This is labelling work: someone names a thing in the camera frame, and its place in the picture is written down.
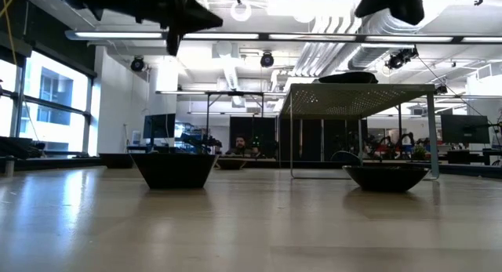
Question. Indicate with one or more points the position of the oval black mini plate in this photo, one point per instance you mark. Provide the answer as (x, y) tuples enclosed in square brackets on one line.
[(231, 164)]

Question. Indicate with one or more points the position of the background black robot arm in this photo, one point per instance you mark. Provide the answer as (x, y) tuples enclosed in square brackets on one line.
[(204, 142)]

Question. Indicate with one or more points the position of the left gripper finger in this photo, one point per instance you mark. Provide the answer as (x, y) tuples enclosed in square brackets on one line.
[(200, 11), (200, 25)]

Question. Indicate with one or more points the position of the black ceiling camera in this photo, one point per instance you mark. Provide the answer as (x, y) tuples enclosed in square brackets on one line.
[(137, 64), (267, 60)]

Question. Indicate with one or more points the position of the dark equipment pile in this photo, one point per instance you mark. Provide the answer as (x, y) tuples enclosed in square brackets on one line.
[(17, 148)]

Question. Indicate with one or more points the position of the black metal frame rig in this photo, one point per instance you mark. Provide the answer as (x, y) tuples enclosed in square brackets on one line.
[(235, 93)]

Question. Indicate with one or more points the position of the black partition panels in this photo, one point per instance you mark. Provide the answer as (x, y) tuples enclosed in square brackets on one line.
[(310, 140)]

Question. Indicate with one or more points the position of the small grey post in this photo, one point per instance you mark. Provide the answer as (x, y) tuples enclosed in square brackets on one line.
[(9, 166)]

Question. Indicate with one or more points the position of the person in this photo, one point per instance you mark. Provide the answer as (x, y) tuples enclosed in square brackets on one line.
[(240, 144)]

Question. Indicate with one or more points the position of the dark rounded chair back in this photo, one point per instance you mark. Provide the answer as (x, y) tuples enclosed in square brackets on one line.
[(353, 159)]

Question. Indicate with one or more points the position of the pale perforated metal shelf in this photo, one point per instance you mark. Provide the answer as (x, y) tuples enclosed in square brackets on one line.
[(353, 99)]

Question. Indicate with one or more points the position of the overhead light bar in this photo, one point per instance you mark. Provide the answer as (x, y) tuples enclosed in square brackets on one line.
[(235, 36)]

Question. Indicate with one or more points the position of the black computer monitor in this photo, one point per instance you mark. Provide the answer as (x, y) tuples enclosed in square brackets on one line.
[(158, 126), (464, 129)]

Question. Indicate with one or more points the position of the black hanging camera cluster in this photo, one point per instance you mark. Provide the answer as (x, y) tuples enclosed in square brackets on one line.
[(400, 59)]

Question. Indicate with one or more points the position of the small potted plant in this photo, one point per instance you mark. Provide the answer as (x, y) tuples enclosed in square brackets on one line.
[(419, 151)]

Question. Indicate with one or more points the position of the round black mini plate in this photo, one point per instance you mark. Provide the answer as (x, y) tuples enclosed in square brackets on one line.
[(364, 78), (386, 180)]

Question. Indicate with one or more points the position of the silver spiral ventilation duct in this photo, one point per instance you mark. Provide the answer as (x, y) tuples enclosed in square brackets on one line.
[(372, 40)]

